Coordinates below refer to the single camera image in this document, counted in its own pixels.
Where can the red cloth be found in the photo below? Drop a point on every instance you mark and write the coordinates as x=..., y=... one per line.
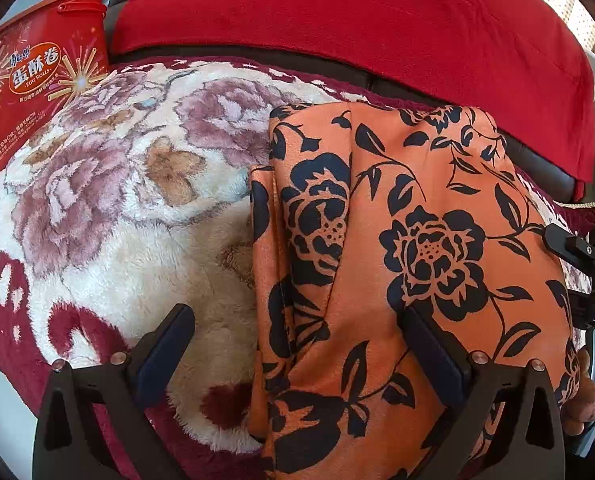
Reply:
x=357, y=15

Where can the white patterned curtain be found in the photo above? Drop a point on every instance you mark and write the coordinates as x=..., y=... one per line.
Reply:
x=567, y=5

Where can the floral plush blanket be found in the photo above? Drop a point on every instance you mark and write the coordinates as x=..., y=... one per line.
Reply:
x=127, y=210

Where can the red snack bucket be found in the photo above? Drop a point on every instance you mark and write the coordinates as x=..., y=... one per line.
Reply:
x=32, y=80

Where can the orange floral garment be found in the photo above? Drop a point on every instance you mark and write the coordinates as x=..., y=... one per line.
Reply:
x=417, y=240

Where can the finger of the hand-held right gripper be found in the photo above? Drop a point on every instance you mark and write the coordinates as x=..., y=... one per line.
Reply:
x=570, y=245

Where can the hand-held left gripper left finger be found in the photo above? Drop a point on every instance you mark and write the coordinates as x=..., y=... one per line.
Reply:
x=163, y=355

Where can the person's right hand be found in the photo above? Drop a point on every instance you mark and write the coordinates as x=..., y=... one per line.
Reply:
x=583, y=395

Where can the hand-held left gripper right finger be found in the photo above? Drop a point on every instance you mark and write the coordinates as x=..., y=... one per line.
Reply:
x=440, y=357

